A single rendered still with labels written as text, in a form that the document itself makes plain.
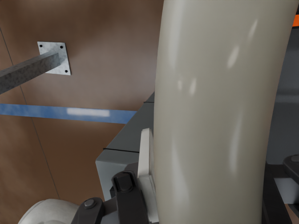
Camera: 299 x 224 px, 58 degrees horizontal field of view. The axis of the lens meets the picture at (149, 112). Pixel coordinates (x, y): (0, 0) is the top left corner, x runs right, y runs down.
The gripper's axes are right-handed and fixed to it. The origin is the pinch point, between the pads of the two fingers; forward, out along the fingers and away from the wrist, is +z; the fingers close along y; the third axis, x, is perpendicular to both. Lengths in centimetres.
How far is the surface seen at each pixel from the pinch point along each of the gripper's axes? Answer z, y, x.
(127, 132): 67, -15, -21
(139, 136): 64, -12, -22
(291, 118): 109, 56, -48
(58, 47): 148, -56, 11
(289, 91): 107, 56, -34
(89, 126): 155, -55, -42
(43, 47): 152, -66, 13
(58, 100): 159, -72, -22
